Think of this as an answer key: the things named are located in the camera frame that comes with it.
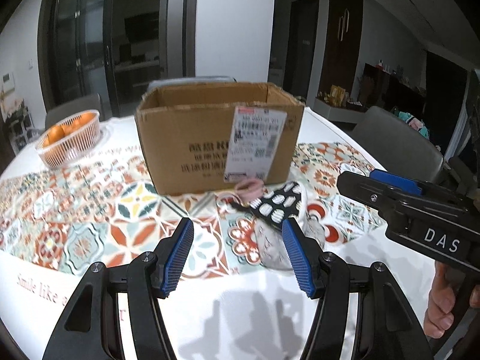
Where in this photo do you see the black white patterned mitt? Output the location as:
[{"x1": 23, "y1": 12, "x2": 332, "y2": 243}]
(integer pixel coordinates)
[{"x1": 230, "y1": 181, "x2": 307, "y2": 232}]

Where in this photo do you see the white floral embroidered cloth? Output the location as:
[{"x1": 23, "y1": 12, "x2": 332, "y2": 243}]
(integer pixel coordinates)
[{"x1": 254, "y1": 218, "x2": 326, "y2": 271}]

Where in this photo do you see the person's right hand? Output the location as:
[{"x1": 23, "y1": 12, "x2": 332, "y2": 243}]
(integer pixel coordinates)
[{"x1": 423, "y1": 262, "x2": 456, "y2": 339}]

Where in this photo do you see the grey chair right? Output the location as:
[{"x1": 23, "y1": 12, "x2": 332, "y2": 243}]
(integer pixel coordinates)
[{"x1": 351, "y1": 106, "x2": 443, "y2": 183}]

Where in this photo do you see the dark sideboard with items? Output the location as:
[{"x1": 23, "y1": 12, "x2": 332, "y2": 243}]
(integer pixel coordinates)
[{"x1": 314, "y1": 63, "x2": 426, "y2": 125}]

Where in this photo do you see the pink hair scrunchie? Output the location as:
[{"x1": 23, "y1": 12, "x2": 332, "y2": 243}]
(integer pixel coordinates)
[{"x1": 234, "y1": 178, "x2": 264, "y2": 202}]

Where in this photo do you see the patterned tile tablecloth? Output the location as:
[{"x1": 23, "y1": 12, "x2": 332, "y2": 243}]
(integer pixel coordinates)
[{"x1": 1, "y1": 108, "x2": 434, "y2": 359}]

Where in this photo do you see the white shipping label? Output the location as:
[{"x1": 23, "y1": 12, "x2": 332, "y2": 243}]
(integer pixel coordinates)
[{"x1": 224, "y1": 106, "x2": 287, "y2": 183}]

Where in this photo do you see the white plastic fruit basket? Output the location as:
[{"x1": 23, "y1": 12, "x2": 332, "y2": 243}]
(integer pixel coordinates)
[{"x1": 35, "y1": 109, "x2": 103, "y2": 169}]

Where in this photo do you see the orange tangerines pile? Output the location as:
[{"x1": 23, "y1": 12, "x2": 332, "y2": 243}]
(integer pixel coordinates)
[{"x1": 41, "y1": 111, "x2": 97, "y2": 159}]

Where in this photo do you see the brown cardboard box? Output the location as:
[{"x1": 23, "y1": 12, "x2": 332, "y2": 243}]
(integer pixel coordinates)
[{"x1": 135, "y1": 82, "x2": 304, "y2": 195}]

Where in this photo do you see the grey chair behind box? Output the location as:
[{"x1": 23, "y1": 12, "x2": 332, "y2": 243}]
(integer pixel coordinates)
[{"x1": 146, "y1": 76, "x2": 236, "y2": 94}]

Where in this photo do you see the grey chair left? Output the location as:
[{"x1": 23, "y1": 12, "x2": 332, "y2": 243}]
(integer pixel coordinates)
[{"x1": 45, "y1": 94, "x2": 104, "y2": 130}]

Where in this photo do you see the dark glass door cabinet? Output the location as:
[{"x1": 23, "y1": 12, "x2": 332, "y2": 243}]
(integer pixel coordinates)
[{"x1": 37, "y1": 0, "x2": 197, "y2": 118}]

